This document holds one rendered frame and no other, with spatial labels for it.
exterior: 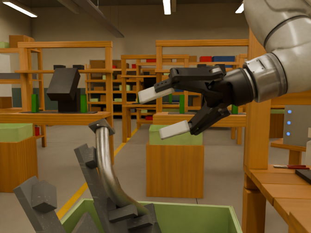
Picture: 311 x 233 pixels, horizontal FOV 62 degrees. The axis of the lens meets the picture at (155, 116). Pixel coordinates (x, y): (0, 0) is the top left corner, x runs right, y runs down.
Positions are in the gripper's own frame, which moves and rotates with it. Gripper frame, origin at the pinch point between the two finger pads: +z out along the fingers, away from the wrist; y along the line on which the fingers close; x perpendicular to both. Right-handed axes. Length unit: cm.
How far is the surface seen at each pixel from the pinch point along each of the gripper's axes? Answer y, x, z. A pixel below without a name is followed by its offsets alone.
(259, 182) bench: -70, -7, -24
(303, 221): -43, 18, -27
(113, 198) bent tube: -4.4, 13.1, 12.9
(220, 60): -491, -547, -132
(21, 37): -158, -439, 250
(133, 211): -8.5, 15.2, 10.6
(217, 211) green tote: -28.9, 13.3, -5.3
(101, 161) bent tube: 1.1, 7.4, 12.6
